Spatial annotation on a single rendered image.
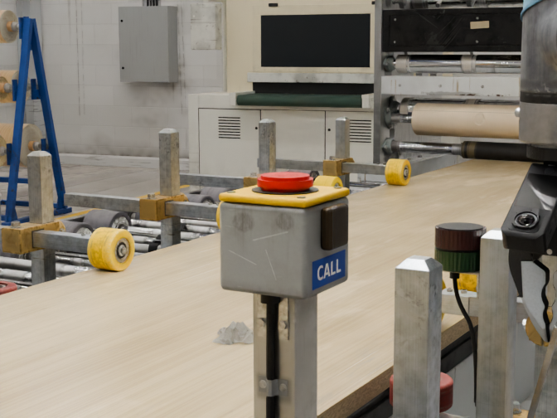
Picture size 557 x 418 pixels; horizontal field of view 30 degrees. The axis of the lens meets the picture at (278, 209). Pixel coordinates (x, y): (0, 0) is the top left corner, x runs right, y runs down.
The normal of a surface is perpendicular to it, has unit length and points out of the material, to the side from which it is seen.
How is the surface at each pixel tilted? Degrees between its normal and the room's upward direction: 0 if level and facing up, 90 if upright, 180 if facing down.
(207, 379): 0
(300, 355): 90
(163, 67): 90
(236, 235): 90
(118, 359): 0
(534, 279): 91
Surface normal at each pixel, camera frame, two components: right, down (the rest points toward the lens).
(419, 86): -0.49, 0.14
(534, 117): -0.80, 0.11
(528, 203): -0.24, -0.75
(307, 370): 0.87, 0.07
